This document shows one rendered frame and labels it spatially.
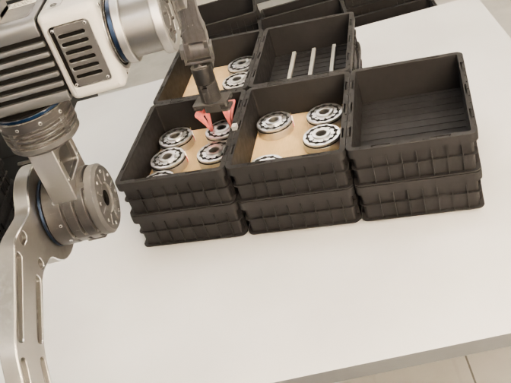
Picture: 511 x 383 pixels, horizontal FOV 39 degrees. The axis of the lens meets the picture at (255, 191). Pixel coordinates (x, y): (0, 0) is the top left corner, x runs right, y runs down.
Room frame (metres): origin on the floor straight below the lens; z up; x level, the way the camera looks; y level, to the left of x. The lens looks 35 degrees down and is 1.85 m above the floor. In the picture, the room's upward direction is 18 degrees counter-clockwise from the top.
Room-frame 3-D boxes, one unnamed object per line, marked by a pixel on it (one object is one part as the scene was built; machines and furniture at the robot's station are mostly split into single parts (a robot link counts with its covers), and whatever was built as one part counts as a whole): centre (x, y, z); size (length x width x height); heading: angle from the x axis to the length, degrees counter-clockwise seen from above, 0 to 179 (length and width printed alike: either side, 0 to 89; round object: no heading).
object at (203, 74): (1.81, 0.03, 1.04); 0.07 x 0.06 x 0.07; 172
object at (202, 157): (1.69, 0.07, 0.86); 0.10 x 0.10 x 0.01
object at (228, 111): (1.79, 0.02, 0.91); 0.07 x 0.07 x 0.09; 67
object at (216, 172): (1.71, 0.13, 0.92); 0.40 x 0.30 x 0.02; 161
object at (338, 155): (1.62, -0.15, 0.92); 0.40 x 0.30 x 0.02; 161
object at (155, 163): (1.74, 0.20, 0.86); 0.10 x 0.10 x 0.01
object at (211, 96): (1.80, 0.03, 0.98); 0.10 x 0.07 x 0.07; 67
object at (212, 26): (3.45, -0.10, 0.37); 0.40 x 0.30 x 0.45; 82
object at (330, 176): (1.62, -0.15, 0.87); 0.40 x 0.30 x 0.11; 161
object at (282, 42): (2.00, -0.28, 0.87); 0.40 x 0.30 x 0.11; 161
